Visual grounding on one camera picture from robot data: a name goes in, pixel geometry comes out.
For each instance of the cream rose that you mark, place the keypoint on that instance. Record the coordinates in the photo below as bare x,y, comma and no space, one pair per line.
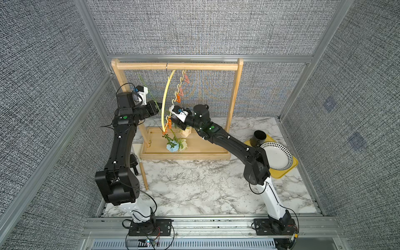
182,141

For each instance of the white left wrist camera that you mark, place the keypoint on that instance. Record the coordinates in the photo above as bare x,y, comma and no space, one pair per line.
140,93

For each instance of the blue flower with stem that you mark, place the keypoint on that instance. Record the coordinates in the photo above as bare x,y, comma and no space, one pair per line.
173,144

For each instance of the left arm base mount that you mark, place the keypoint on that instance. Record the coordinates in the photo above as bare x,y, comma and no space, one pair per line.
162,227

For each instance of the white dotted plate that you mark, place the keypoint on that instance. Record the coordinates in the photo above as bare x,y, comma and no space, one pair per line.
279,157

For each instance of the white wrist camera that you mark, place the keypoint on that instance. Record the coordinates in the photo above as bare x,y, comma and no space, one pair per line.
175,109
140,93

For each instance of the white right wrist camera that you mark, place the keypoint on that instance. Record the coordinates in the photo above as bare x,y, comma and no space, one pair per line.
175,109

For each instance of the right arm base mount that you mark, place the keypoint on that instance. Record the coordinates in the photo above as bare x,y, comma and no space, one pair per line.
264,227

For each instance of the orange clothespin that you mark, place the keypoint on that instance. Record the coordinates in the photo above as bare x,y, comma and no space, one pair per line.
178,98
169,123

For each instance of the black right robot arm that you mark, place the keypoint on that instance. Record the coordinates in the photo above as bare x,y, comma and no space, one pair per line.
256,165

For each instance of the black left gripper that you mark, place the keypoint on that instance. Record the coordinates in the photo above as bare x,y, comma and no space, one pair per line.
151,109

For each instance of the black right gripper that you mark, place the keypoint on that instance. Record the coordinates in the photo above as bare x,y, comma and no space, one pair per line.
179,123

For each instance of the aluminium rail front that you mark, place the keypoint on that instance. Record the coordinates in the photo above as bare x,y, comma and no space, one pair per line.
235,226

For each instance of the wooden stick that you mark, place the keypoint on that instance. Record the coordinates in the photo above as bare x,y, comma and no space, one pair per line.
143,173

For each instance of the black mug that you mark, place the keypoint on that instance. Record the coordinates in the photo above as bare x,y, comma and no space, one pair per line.
258,138

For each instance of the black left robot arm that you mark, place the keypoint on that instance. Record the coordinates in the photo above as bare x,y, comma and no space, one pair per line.
117,183

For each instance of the orange clothespin upper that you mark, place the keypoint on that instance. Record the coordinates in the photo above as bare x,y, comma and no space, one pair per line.
178,98

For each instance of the wooden clothes rack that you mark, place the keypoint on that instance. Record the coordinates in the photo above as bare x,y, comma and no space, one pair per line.
154,146

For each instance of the black handled spatula tool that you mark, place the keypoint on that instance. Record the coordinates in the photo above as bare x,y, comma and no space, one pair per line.
133,164

